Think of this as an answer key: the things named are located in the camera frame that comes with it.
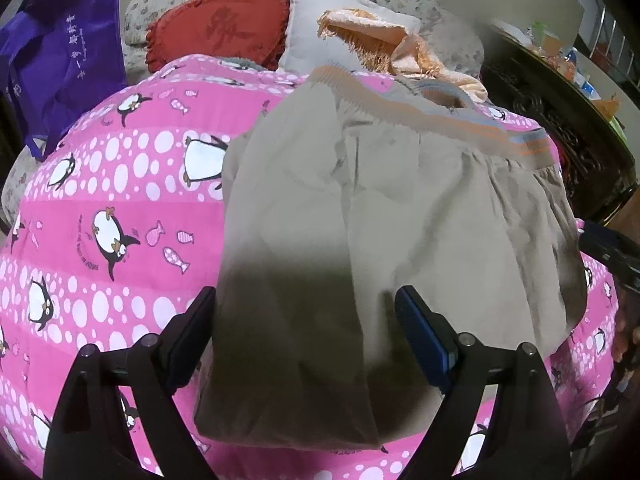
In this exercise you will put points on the pink penguin print blanket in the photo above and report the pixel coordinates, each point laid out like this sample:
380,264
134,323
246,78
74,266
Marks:
125,200

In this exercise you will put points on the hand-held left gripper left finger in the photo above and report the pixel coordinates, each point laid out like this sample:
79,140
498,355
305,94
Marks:
192,340

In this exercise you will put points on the white pillow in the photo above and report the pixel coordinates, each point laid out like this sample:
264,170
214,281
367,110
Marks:
305,25

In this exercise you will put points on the red heart-shaped cushion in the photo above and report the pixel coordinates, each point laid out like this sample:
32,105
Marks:
215,25

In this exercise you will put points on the orange fringed towel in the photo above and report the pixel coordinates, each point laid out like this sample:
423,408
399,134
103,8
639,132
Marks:
370,30

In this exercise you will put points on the purple tote bag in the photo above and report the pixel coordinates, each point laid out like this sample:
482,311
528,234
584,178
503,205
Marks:
60,60

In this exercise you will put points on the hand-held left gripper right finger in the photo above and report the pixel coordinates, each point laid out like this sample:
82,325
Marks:
420,335

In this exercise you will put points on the blue and white carton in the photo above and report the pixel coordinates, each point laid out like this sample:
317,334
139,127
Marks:
585,77

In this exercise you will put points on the green plastic cup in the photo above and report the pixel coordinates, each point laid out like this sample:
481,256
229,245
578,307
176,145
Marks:
539,31

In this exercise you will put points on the orange packet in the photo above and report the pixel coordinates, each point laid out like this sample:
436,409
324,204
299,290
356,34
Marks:
607,107

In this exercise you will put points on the beige khaki shorts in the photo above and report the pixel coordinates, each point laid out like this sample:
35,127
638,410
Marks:
350,210

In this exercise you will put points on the dark wooden table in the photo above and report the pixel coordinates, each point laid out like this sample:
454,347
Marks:
550,120

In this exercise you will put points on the metal frame chair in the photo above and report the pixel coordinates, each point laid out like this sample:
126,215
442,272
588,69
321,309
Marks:
610,40

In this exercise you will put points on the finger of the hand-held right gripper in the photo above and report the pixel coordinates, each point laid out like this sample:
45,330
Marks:
607,250

